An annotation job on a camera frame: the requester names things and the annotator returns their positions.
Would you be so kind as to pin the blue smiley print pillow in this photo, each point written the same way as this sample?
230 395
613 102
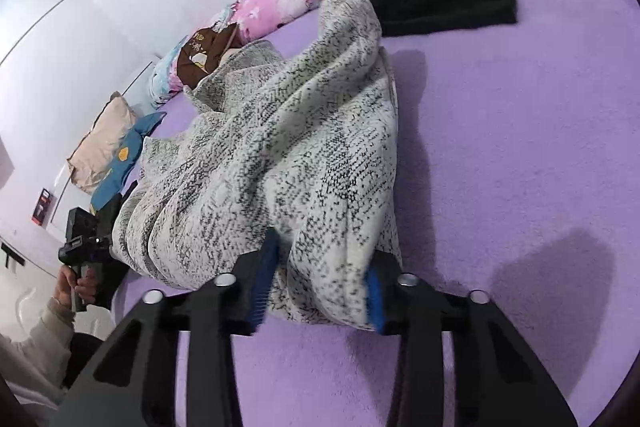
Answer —
120 167

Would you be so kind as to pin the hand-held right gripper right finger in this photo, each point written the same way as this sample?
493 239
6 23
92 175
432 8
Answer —
376 302

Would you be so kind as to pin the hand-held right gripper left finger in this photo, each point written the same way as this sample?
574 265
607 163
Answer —
262 277

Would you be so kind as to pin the beige pillow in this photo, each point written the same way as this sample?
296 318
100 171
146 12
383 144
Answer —
100 142

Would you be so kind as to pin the purple bed sheet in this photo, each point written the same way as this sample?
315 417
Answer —
500 132

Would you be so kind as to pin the person's left forearm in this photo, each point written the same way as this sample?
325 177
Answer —
35 347

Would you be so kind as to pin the red black box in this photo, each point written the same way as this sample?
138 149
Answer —
42 207

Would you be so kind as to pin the person's left hand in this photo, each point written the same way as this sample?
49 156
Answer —
62 289

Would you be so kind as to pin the white grey speckled jacket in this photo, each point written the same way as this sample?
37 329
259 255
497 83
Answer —
300 157

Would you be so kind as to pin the brown cartoon print cloth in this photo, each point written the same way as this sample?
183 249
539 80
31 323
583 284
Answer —
200 57

